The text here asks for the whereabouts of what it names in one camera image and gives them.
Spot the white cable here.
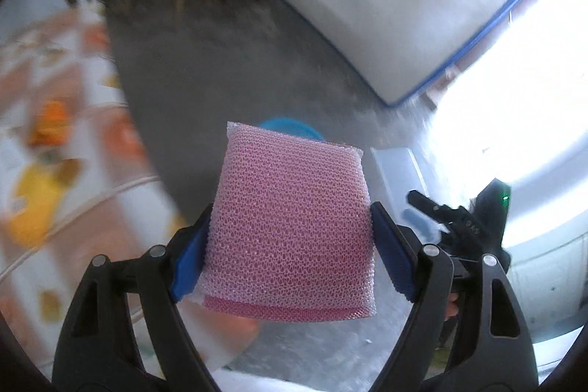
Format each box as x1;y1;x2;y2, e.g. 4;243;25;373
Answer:
0;174;159;283

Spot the pink mesh scrubbing sponge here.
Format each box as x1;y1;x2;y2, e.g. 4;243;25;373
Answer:
192;121;378;324

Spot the blue round bin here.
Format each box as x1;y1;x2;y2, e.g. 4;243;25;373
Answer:
259;116;327;142

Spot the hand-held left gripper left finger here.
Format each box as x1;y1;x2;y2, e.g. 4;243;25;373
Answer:
51;208;216;392

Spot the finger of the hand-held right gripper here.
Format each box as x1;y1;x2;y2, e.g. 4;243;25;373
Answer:
407;190;462;234

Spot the table with orange patterned cloth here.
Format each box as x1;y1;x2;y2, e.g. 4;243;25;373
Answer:
0;4;258;374

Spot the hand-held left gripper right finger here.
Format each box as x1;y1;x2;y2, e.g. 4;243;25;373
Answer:
370;202;538;392

